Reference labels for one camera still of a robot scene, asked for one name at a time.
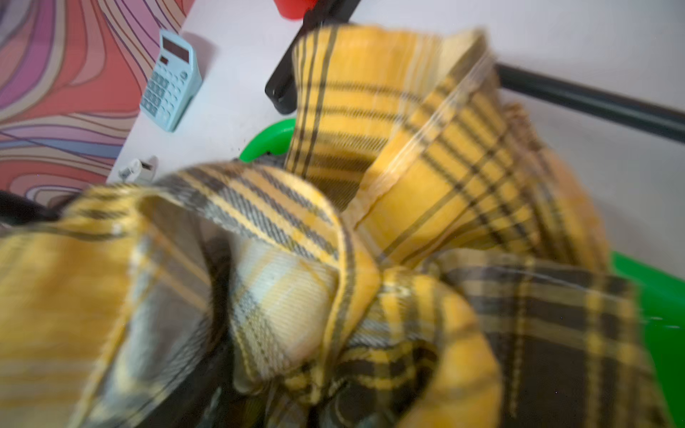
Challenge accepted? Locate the yellow plaid shirt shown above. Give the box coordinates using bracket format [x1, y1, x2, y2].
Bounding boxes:
[1, 26, 674, 427]

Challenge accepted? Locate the white clip on table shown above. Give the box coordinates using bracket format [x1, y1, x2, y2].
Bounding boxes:
[118, 156, 159, 185]

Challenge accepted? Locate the red pen cup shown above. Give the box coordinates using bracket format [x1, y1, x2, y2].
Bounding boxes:
[274, 0, 318, 21]

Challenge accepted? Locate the grey calculator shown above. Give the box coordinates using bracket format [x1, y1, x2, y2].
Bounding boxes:
[139, 30, 203, 132]

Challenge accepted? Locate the green plastic basket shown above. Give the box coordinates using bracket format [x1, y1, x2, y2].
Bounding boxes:
[241, 105, 684, 427]

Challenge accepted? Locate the black clothes rack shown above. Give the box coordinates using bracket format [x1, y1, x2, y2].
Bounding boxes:
[265, 0, 684, 144]

